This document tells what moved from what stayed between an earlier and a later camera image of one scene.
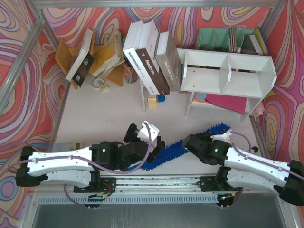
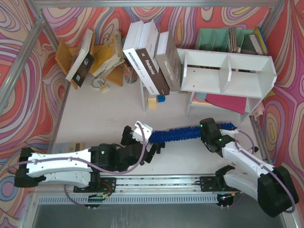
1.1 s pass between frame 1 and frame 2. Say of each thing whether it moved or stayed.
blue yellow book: stayed
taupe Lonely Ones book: stayed
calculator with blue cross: stayed
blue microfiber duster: moved
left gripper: stayed
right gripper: moved
